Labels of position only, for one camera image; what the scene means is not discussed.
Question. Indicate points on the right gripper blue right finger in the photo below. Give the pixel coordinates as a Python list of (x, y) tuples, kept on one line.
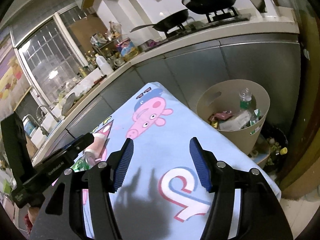
[(202, 169)]

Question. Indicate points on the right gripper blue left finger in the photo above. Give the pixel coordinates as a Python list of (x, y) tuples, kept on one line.
[(122, 162)]

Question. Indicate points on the green crushed soda can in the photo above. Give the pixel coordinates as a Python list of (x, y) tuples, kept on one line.
[(81, 165)]

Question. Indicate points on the clear plastic water bottle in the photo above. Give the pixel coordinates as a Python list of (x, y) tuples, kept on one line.
[(245, 96)]

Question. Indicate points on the pink foil wrapper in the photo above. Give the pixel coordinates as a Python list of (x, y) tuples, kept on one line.
[(222, 116)]

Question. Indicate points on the white green carton box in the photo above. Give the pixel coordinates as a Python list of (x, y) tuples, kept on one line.
[(255, 117)]

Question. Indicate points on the beige trash bin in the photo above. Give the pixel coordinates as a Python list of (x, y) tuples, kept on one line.
[(224, 96)]

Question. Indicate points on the steel sink faucet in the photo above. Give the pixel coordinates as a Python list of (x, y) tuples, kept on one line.
[(35, 123)]

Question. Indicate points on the cartoon pig tablecloth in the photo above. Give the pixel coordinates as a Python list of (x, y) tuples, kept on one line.
[(161, 196)]

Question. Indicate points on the round metal strainer lid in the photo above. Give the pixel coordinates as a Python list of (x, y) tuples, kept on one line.
[(68, 104)]

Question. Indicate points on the fruit picture roller blind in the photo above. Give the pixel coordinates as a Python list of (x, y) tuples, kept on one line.
[(14, 84)]

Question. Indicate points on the white plastic jug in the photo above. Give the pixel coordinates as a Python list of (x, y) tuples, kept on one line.
[(104, 66)]

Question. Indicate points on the large cooking oil bottle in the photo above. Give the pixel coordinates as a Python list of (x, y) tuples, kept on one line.
[(126, 48)]

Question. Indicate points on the grey base cabinets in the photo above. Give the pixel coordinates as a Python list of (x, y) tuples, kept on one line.
[(271, 60)]

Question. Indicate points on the small steel bowl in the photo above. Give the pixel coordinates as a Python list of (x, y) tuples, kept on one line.
[(143, 47)]

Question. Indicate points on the barred window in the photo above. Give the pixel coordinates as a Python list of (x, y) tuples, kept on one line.
[(53, 57)]

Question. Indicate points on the black gas stove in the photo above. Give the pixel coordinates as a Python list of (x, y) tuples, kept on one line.
[(212, 20)]

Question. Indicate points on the black frying pan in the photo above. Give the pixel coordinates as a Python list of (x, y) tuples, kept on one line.
[(175, 20)]

